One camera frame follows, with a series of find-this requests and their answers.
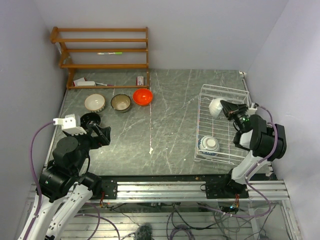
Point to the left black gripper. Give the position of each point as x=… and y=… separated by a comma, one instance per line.
x=103, y=133

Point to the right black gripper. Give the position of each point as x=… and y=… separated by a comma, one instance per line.
x=230, y=110

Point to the plain white bowl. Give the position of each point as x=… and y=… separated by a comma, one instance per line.
x=215, y=107

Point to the white wire dish rack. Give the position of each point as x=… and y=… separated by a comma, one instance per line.
x=218, y=127

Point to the brown ceramic bowl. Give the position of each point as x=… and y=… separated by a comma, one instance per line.
x=121, y=103

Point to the blue white porcelain bowl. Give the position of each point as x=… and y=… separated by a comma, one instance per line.
x=208, y=145

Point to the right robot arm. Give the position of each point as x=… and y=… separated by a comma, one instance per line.
x=264, y=141

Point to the cream patterned bowl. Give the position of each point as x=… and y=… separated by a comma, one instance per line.
x=95, y=103

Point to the pink pen on shelf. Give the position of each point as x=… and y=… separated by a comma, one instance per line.
x=103, y=84

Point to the white box on shelf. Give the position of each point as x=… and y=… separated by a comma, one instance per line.
x=82, y=82

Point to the orange plastic bowl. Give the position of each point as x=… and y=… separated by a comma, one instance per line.
x=142, y=97

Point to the red white small card box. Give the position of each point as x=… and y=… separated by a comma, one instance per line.
x=140, y=81

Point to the green white marker pen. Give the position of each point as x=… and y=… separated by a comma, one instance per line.
x=109, y=53

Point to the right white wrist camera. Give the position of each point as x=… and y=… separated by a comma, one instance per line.
x=253, y=107

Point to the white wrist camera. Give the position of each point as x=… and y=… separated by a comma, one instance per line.
x=70, y=124
x=253, y=107

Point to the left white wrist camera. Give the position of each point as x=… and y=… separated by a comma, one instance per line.
x=70, y=124

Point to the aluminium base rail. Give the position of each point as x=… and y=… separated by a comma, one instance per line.
x=185, y=188

